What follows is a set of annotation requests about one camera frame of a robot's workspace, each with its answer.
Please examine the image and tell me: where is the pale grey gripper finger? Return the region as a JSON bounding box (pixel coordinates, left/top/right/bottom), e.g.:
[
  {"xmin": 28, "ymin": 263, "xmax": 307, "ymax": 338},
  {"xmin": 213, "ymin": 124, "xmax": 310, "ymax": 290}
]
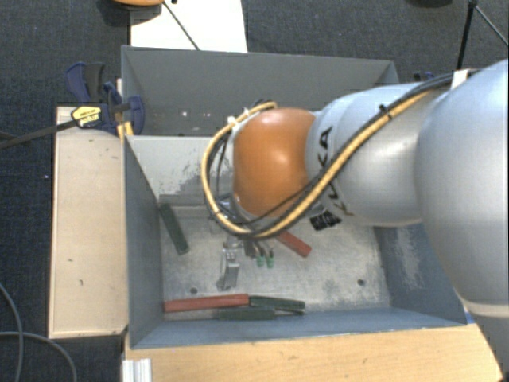
[
  {"xmin": 215, "ymin": 252, "xmax": 228, "ymax": 292},
  {"xmin": 224, "ymin": 249, "xmax": 242, "ymax": 290}
]

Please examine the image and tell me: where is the red-brown flat block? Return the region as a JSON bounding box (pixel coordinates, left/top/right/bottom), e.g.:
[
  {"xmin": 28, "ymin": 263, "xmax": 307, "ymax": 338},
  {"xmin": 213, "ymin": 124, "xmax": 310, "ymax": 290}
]
[
  {"xmin": 162, "ymin": 293, "xmax": 251, "ymax": 314},
  {"xmin": 275, "ymin": 231, "xmax": 313, "ymax": 259}
]

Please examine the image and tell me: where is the grey metal bin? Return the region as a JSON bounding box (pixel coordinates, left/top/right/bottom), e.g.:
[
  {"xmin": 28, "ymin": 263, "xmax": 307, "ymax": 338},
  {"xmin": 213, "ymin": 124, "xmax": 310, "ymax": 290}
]
[{"xmin": 120, "ymin": 45, "xmax": 469, "ymax": 351}]

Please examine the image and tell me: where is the pale wood flat board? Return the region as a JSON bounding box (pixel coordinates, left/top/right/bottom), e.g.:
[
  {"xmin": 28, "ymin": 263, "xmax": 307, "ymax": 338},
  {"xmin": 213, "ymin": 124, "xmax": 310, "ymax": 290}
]
[{"xmin": 47, "ymin": 105, "xmax": 130, "ymax": 340}]

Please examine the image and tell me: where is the black cylinder on white bracket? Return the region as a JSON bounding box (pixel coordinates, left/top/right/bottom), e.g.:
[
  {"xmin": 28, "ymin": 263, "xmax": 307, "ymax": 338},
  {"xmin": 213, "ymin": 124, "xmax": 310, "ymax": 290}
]
[{"xmin": 309, "ymin": 209, "xmax": 344, "ymax": 232}]

